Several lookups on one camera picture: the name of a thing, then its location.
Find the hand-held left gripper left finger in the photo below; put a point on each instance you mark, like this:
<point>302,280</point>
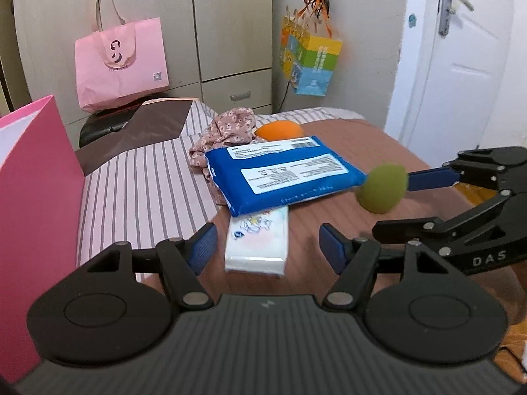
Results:
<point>204,247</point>

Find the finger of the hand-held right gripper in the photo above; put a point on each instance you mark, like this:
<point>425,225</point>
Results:
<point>411,230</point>
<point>432,177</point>

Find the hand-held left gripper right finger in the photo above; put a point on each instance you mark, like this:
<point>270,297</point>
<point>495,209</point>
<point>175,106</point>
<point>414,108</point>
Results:
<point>331,247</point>

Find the green egg sponge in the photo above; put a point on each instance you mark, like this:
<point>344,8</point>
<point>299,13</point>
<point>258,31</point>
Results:
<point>383,189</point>

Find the white tissue pack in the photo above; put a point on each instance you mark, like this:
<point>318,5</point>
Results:
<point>255,247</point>

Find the pink floral scrunchie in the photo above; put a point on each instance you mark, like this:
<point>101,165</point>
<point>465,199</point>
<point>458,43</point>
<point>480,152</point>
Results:
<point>230,127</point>

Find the orange egg sponge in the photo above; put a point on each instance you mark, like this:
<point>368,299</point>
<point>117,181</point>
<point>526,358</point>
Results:
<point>280,130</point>

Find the pink cardboard box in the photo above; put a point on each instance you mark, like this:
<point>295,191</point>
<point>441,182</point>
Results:
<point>37,214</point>

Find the striped bed sheet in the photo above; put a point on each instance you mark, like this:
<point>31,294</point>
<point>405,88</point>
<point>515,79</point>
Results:
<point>144,189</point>

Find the blue wet wipes pack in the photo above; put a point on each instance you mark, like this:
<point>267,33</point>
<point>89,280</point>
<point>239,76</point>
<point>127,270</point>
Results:
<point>288,173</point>

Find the white door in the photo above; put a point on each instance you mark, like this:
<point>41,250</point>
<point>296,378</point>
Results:
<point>473,70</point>

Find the blue door sticker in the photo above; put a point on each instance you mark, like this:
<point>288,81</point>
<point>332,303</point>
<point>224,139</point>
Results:
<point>411,18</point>

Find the colourful gift bag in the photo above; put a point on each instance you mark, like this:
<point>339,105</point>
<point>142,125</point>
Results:
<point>313,66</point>

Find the pink tote bag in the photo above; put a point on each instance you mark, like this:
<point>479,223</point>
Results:
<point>123,78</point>

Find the grey wooden wardrobe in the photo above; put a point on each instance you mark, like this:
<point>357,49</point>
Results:
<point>230,20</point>

